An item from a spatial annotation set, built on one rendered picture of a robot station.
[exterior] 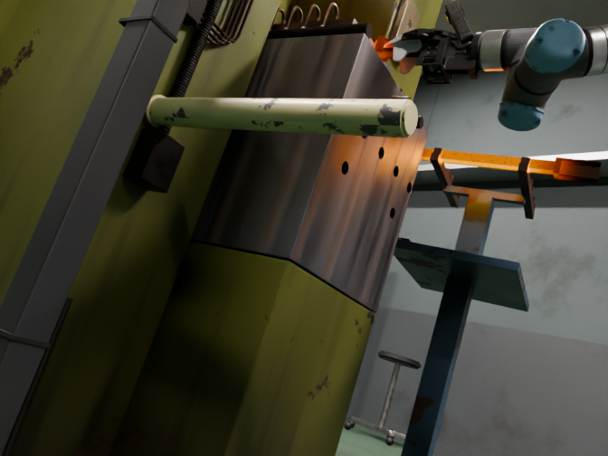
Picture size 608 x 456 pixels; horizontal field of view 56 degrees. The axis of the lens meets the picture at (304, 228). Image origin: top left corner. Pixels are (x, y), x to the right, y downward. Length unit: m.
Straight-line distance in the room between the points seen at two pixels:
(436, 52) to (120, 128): 0.73
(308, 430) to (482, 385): 3.74
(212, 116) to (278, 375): 0.44
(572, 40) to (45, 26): 0.90
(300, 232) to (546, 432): 3.74
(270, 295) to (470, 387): 3.99
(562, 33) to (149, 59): 0.61
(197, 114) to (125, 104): 0.25
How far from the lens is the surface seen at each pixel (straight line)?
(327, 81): 1.09
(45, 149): 1.00
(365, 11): 1.73
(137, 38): 0.66
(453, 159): 1.49
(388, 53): 1.28
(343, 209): 1.07
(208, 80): 1.06
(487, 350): 4.86
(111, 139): 0.62
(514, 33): 1.16
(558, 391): 4.56
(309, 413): 1.12
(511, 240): 5.08
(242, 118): 0.81
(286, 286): 0.95
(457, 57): 1.19
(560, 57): 0.96
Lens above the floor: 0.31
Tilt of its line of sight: 13 degrees up
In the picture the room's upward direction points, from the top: 18 degrees clockwise
